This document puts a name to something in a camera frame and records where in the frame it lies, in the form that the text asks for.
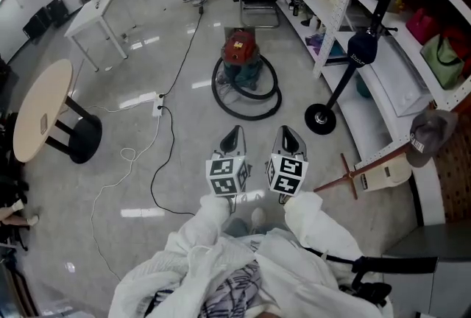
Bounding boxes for person's right forearm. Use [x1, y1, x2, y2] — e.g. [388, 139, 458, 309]
[283, 191, 364, 262]

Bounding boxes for navy cap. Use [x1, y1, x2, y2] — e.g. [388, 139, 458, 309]
[347, 31, 379, 69]

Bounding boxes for person's left leg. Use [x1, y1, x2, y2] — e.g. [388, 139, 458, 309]
[222, 216, 252, 237]

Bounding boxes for red handbag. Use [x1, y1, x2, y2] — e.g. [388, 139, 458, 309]
[443, 26, 471, 77]

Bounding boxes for black shoulder pack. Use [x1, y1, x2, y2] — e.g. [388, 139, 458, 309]
[351, 255, 439, 305]

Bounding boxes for green and white handbag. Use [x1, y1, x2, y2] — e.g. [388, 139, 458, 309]
[420, 34, 466, 90]

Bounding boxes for white metal shelving unit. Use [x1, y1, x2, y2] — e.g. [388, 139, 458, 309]
[264, 0, 471, 225]

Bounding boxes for grey cap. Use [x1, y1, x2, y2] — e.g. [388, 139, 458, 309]
[406, 109, 459, 168]

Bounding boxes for white power cable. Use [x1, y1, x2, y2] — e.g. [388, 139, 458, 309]
[90, 116, 162, 283]
[82, 97, 157, 114]

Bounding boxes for white power strip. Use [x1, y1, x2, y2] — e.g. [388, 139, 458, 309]
[152, 93, 166, 118]

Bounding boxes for cream appliance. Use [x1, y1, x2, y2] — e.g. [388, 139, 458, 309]
[355, 155, 413, 194]

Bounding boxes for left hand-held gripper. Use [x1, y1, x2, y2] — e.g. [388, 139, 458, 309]
[205, 125, 252, 197]

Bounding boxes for round beige table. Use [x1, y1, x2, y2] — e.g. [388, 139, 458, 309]
[13, 58, 103, 165]

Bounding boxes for black power cable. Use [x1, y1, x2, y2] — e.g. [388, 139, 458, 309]
[150, 105, 196, 217]

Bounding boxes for black cable with adapter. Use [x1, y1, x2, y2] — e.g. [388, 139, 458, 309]
[160, 6, 205, 99]

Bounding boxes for purple plastic bags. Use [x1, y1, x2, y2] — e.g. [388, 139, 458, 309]
[304, 32, 327, 57]

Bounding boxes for white rectangular table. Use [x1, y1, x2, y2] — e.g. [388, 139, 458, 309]
[64, 0, 129, 73]

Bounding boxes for person's white shoe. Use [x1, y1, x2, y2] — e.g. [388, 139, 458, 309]
[251, 207, 268, 235]

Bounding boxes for person's left forearm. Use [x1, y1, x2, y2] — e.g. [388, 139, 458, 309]
[165, 193, 236, 255]

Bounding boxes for black vacuum hose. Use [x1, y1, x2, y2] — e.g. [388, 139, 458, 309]
[211, 53, 283, 121]

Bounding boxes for black coat rack stand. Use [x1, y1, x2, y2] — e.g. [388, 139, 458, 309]
[304, 0, 413, 136]

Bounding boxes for red-brown cross stand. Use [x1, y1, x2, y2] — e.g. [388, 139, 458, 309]
[314, 152, 371, 201]

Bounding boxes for black equipment case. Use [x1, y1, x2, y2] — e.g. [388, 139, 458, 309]
[46, 0, 71, 27]
[22, 13, 51, 41]

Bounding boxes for person's white hoodie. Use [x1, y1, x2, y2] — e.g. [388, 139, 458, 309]
[108, 227, 394, 318]

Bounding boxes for red and teal vacuum cleaner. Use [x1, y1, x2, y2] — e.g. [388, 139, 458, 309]
[219, 29, 264, 91]

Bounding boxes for teal storage box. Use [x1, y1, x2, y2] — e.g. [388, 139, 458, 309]
[355, 77, 373, 99]

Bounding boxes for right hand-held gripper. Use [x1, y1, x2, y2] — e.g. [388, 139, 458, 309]
[265, 125, 309, 198]

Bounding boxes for pink handbag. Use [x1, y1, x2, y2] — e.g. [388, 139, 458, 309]
[406, 7, 442, 46]

